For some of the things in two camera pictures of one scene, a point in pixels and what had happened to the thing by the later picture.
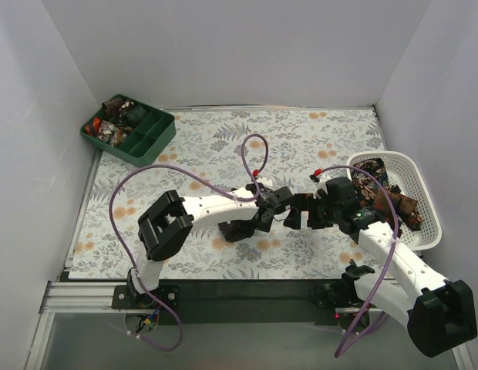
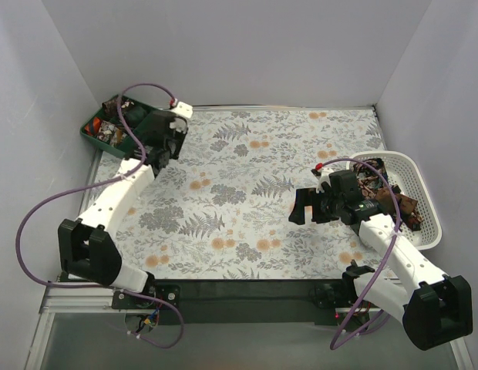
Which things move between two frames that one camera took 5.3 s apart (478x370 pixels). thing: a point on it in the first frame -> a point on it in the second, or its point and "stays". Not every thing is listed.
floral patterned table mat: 217,150 stays
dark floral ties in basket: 371,192 stays
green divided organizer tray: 134,131 stays
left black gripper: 272,208 -> 176,140
